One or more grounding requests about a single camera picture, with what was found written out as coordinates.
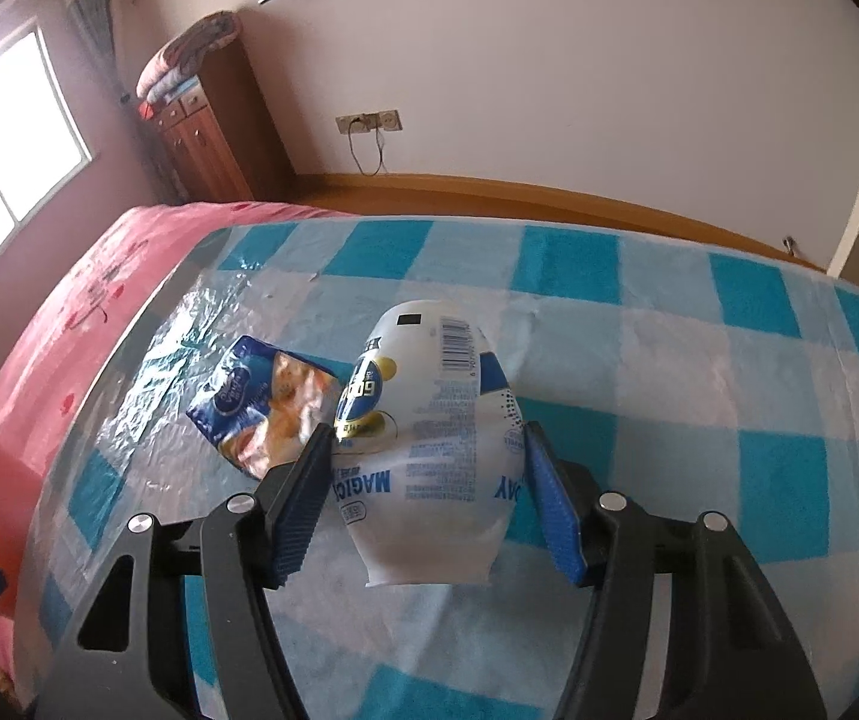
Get blue white checked tablecloth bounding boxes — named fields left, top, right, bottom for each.
left=13, top=214, right=859, bottom=720

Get folded quilts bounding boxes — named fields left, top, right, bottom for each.
left=136, top=11, right=242, bottom=102

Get brown wooden cabinet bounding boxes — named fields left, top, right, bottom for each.
left=137, top=37, right=288, bottom=203

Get striped curtain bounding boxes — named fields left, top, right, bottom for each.
left=62, top=0, right=146, bottom=166

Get blue and orange snack bag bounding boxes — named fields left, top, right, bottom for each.
left=185, top=335, right=341, bottom=482

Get pink bed sheet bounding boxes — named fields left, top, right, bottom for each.
left=0, top=201, right=311, bottom=698

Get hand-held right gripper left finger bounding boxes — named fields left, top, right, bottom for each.
left=35, top=424, right=335, bottom=720

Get window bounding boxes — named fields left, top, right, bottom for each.
left=0, top=26, right=97, bottom=308

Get white and blue milk pouch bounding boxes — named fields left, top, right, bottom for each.
left=334, top=298, right=530, bottom=587

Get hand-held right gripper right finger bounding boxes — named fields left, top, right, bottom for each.
left=523, top=420, right=828, bottom=720

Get wooden bed frame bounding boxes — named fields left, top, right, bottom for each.
left=290, top=171, right=828, bottom=275

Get black power cable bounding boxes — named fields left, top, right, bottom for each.
left=346, top=118, right=387, bottom=176

